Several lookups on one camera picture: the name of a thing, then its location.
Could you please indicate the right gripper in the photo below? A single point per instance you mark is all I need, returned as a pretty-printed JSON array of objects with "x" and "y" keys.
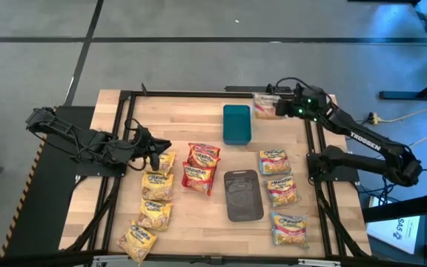
[{"x": 306, "y": 105}]

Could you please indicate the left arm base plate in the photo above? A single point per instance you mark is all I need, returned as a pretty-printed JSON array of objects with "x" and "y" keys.
[{"x": 98, "y": 170}]

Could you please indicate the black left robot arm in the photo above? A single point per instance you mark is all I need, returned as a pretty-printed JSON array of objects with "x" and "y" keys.
[{"x": 87, "y": 144}]

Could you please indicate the black hazard-edged floor mat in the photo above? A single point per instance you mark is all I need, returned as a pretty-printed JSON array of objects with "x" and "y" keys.
[{"x": 50, "y": 207}]

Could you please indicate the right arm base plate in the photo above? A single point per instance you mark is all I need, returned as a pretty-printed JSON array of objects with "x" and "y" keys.
[{"x": 315, "y": 177}]

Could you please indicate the dark grey plastic bin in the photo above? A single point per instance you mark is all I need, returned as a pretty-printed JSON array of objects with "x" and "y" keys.
[{"x": 243, "y": 196}]

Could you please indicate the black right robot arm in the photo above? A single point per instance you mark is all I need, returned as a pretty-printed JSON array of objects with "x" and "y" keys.
[{"x": 365, "y": 138}]

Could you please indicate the white printed sign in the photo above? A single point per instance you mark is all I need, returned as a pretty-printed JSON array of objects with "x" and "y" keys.
[{"x": 395, "y": 230}]

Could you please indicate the black crossbar with brackets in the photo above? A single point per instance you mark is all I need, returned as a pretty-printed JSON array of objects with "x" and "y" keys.
[{"x": 32, "y": 259}]

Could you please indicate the teal plastic bin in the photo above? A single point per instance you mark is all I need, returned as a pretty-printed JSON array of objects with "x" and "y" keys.
[{"x": 237, "y": 124}]

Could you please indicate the yellow power strip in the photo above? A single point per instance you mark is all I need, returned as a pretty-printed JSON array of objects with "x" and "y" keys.
[{"x": 374, "y": 118}]

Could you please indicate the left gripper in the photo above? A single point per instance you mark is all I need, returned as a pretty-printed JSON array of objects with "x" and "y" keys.
[{"x": 145, "y": 142}]

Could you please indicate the black aluminium table frame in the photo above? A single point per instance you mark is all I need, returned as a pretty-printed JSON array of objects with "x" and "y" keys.
[{"x": 198, "y": 93}]

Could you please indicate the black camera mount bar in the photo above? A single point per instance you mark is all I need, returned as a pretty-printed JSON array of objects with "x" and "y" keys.
[{"x": 250, "y": 89}]

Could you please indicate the yellow Maruchan noodle pack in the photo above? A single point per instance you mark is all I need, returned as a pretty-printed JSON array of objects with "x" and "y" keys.
[
  {"x": 157, "y": 187},
  {"x": 154, "y": 215},
  {"x": 136, "y": 242},
  {"x": 167, "y": 163}
]

